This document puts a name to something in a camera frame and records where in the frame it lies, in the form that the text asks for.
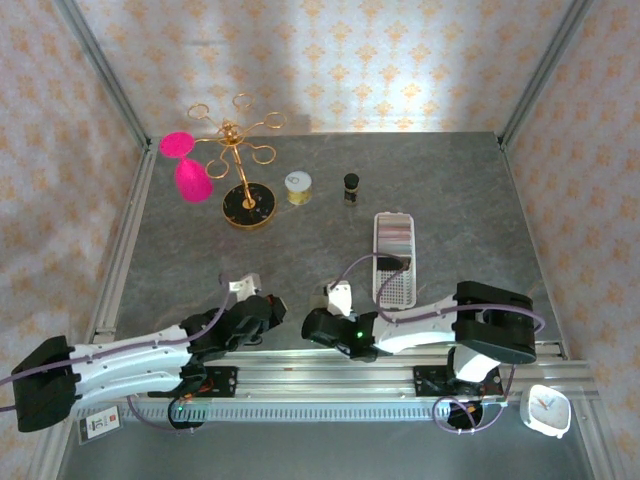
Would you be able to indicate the white slotted plastic basket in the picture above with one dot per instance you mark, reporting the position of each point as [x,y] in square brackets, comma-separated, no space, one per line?
[395,292]

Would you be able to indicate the stack of assorted cards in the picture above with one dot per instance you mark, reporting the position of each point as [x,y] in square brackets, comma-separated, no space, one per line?
[395,235]

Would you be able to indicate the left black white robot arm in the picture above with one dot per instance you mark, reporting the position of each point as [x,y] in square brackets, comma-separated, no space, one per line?
[125,367]

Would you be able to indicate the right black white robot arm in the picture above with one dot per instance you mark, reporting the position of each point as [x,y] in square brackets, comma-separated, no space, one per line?
[495,325]

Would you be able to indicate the gold tin with white lid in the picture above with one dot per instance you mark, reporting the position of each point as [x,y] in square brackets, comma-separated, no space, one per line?
[298,187]

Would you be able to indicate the small black capped bottle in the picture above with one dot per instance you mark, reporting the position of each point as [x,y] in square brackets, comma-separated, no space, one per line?
[351,189]

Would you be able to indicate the packaged label tag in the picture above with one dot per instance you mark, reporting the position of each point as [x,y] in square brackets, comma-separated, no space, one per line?
[100,425]

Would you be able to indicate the white square alarm clock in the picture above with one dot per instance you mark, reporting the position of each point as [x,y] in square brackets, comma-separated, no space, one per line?
[546,411]

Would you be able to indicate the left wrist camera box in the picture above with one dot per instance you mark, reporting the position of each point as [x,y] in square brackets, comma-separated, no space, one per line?
[245,286]

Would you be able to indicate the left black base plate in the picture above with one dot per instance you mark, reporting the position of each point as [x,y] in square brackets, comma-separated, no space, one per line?
[222,382]

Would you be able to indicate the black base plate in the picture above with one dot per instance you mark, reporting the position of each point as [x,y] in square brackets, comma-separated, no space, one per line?
[222,382]
[427,380]

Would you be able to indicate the aluminium mounting rail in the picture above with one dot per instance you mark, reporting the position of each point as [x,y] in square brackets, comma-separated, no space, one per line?
[300,380]

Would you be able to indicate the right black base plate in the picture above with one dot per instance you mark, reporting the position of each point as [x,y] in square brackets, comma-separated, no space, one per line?
[427,380]

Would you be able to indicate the aluminium table side rail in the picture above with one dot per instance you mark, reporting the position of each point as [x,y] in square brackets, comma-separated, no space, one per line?
[135,200]

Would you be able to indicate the aluminium frame post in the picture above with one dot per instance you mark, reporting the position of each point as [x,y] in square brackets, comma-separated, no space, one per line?
[545,70]
[100,65]

